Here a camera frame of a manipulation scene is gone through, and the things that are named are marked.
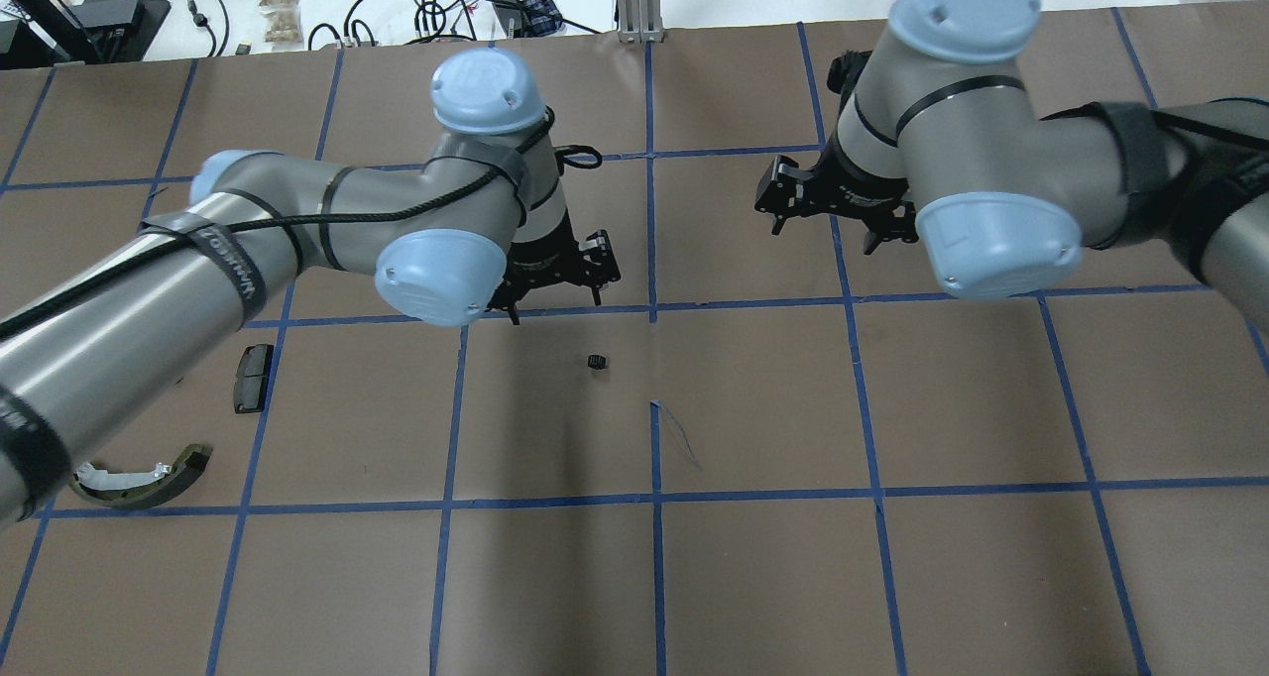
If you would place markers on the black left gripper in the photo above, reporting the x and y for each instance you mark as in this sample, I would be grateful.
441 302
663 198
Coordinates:
543 261

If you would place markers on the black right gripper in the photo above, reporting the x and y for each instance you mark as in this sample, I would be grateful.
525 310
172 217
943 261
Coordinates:
859 196

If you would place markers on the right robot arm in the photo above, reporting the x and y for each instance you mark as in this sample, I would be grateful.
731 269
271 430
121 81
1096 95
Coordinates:
937 143

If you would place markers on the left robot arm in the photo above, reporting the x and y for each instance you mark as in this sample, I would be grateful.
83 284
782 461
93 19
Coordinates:
481 224

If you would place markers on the loose blue tape strand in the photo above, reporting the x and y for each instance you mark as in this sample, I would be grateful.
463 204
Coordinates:
680 437

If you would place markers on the black brake pad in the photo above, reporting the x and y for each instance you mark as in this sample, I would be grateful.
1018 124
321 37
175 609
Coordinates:
253 374

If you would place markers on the bag of small parts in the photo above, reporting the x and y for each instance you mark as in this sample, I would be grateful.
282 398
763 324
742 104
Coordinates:
283 21

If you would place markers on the olive brake shoe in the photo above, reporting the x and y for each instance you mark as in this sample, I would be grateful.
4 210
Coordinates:
141 490

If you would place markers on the aluminium frame post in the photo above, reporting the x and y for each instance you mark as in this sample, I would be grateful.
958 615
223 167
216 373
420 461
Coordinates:
639 21

